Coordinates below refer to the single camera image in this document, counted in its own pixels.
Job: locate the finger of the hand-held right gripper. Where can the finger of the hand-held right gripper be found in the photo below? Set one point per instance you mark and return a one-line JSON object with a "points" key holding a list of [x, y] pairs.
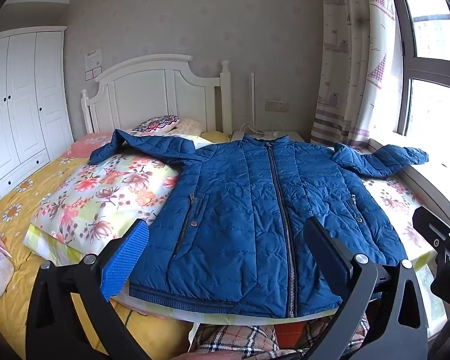
{"points": [[425, 223]]}

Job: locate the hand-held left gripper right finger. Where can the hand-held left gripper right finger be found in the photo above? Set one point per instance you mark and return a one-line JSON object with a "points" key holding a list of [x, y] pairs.
{"points": [[328, 258]]}

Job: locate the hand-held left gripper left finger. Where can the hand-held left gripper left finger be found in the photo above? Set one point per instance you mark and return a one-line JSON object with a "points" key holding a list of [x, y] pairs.
{"points": [[125, 260]]}

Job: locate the blue quilted jacket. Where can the blue quilted jacket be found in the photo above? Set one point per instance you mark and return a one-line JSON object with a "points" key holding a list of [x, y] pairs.
{"points": [[240, 210]]}

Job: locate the white window sill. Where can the white window sill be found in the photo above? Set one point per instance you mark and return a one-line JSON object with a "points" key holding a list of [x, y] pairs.
{"points": [[416, 172]]}

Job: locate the floral quilt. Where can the floral quilt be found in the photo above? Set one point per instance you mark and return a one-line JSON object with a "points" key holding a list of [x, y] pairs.
{"points": [[97, 202]]}

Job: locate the yellow floral bed sheet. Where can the yellow floral bed sheet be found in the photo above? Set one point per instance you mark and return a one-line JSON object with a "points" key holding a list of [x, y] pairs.
{"points": [[18, 296]]}

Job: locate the plaid cloth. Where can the plaid cloth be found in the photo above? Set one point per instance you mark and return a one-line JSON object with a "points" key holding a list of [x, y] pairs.
{"points": [[243, 337]]}

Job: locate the pink floral pillow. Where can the pink floral pillow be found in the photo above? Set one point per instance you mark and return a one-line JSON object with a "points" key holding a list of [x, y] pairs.
{"points": [[86, 146]]}

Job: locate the white nightstand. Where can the white nightstand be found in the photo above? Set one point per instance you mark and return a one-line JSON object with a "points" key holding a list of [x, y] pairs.
{"points": [[288, 135]]}

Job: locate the patterned cushion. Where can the patterned cushion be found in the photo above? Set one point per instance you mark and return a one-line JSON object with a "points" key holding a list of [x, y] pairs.
{"points": [[155, 123]]}

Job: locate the cream plush pillow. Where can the cream plush pillow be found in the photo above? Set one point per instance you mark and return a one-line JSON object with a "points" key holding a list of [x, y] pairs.
{"points": [[190, 125]]}

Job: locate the white bed headboard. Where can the white bed headboard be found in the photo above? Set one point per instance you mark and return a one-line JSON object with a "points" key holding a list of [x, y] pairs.
{"points": [[150, 90]]}

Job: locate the printed curtain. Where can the printed curtain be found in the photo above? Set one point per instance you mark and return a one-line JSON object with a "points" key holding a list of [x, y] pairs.
{"points": [[348, 63]]}

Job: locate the window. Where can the window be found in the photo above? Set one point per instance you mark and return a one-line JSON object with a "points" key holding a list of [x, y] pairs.
{"points": [[435, 45]]}

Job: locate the white wardrobe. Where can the white wardrobe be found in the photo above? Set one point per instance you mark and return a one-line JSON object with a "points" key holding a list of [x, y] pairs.
{"points": [[18, 108]]}

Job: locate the wall socket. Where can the wall socket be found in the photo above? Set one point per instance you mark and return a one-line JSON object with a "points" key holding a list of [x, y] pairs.
{"points": [[276, 105]]}

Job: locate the paper notice on wall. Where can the paper notice on wall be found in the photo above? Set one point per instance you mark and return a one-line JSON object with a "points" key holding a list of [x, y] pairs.
{"points": [[93, 63]]}

